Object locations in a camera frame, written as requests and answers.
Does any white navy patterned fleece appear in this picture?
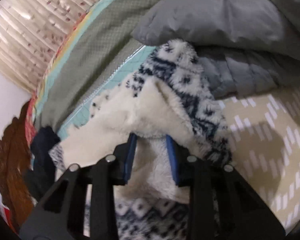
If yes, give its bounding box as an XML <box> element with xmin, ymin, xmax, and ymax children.
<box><xmin>49</xmin><ymin>40</ymin><xmax>232</xmax><ymax>239</ymax></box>

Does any dark navy folded garment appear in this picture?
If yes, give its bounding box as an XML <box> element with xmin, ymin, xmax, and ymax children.
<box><xmin>23</xmin><ymin>127</ymin><xmax>60</xmax><ymax>202</ymax></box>

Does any carved wooden headboard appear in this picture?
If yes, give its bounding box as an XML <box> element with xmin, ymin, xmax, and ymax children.
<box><xmin>0</xmin><ymin>102</ymin><xmax>33</xmax><ymax>232</ymax></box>

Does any grey puffer jacket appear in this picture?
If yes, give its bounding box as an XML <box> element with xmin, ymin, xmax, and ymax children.
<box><xmin>132</xmin><ymin>0</ymin><xmax>300</xmax><ymax>98</ymax></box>

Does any floral beige curtain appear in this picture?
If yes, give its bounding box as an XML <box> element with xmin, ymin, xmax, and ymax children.
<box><xmin>0</xmin><ymin>0</ymin><xmax>99</xmax><ymax>93</ymax></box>

